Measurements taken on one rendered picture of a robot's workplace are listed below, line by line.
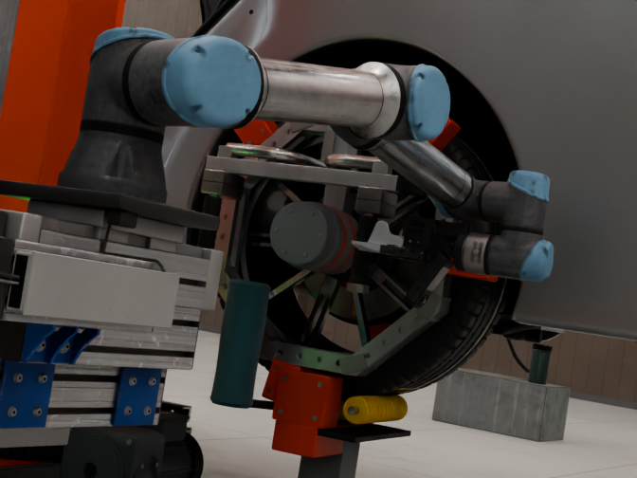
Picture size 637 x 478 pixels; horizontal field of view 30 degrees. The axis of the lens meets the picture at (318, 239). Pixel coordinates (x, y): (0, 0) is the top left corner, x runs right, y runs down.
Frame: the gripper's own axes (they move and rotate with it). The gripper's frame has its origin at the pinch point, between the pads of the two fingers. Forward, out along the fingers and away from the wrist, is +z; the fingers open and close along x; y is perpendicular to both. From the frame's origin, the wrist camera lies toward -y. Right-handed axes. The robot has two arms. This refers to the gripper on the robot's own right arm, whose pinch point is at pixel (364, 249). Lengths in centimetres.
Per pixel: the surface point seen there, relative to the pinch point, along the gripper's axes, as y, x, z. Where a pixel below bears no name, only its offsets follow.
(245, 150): 16.8, -1.5, 29.4
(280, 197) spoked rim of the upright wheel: 11, -39, 39
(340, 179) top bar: 12.9, -1.4, 7.7
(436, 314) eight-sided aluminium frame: -9.9, -20.8, -9.1
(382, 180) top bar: 13.6, -1.4, -0.9
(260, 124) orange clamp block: 25.2, -20.3, 37.2
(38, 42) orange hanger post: 31, 22, 66
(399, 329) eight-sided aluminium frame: -14.2, -21.9, -1.4
